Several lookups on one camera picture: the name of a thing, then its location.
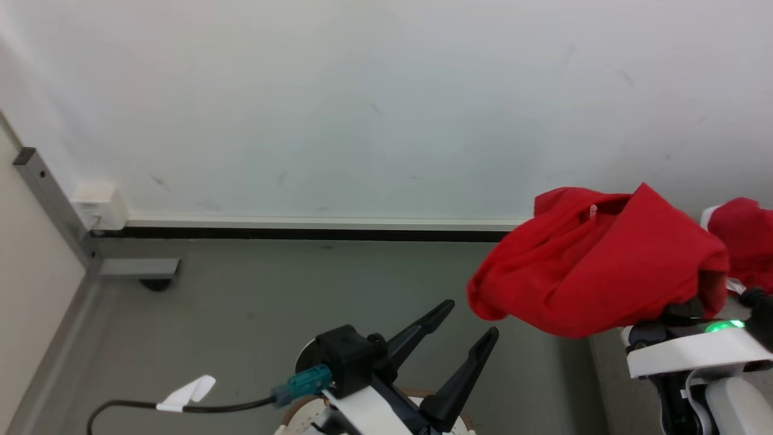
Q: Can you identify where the white wall socket box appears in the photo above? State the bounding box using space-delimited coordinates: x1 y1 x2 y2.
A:
71 181 129 232

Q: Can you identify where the white baseboard strip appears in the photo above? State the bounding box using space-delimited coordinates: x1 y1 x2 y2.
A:
124 216 531 233

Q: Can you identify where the white laundry basket brown rim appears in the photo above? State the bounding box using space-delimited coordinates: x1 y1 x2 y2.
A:
273 388 479 435

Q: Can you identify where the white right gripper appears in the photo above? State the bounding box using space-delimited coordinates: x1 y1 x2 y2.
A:
622 288 773 380

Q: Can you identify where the plain red garment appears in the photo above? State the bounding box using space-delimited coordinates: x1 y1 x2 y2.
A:
467 183 730 339

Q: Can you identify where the grey fabric sofa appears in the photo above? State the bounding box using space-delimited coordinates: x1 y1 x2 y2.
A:
587 284 773 435

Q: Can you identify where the grey metal partition frame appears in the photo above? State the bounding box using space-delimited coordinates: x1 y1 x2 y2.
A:
0 147 102 435

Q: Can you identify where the grey metal foot bracket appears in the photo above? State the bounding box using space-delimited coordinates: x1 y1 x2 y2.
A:
97 259 181 280

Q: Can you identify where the white cable tag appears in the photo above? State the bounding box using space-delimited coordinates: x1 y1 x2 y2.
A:
156 375 217 413

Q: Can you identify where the red and white garment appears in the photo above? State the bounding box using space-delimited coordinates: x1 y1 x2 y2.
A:
699 197 773 295

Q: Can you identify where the black cable teal connector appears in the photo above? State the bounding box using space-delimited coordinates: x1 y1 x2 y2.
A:
86 364 334 435

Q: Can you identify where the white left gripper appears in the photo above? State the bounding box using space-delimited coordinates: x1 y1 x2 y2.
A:
311 299 500 435

